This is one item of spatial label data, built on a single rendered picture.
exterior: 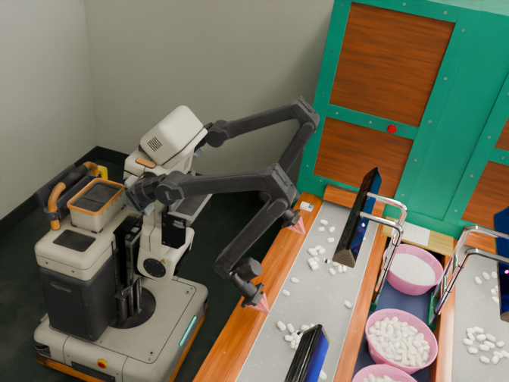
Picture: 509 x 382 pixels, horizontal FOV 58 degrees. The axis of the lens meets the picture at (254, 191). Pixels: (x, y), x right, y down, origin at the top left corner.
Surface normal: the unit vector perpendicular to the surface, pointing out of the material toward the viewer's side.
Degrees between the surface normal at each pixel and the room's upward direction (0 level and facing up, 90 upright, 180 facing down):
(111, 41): 90
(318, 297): 0
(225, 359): 0
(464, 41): 90
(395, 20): 90
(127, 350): 0
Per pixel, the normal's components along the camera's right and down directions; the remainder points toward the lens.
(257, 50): -0.29, 0.51
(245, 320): 0.11, -0.82
